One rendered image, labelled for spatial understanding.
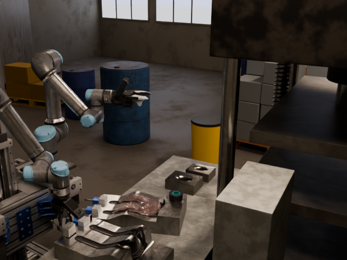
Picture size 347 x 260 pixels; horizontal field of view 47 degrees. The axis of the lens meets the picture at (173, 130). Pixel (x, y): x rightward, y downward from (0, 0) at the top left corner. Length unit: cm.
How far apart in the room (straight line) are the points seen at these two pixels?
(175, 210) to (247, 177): 95
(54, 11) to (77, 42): 117
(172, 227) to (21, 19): 739
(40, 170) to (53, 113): 64
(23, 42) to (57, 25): 277
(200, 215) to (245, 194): 118
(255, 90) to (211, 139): 96
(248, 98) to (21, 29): 544
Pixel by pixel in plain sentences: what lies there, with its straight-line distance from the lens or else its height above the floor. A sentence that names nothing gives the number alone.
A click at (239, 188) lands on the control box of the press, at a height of 147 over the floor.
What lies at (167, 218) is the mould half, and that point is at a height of 90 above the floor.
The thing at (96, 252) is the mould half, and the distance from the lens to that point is 191.
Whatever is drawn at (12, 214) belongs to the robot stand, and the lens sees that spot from 227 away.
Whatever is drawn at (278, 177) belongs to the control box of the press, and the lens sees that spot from 128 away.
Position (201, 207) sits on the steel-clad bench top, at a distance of 239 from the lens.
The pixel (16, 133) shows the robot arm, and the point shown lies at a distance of 190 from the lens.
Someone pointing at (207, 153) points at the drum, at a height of 26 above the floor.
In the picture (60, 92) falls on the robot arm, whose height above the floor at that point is 149.
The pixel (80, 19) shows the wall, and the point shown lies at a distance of 1225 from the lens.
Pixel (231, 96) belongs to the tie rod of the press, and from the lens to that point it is 138.
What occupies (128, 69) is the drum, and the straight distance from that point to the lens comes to 515.
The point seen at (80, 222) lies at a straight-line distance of 208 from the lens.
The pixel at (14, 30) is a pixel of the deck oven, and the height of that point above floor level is 118.
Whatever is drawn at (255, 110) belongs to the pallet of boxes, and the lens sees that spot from 510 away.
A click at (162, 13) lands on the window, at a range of 1125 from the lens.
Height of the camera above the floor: 202
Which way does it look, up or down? 20 degrees down
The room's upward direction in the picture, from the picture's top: 1 degrees clockwise
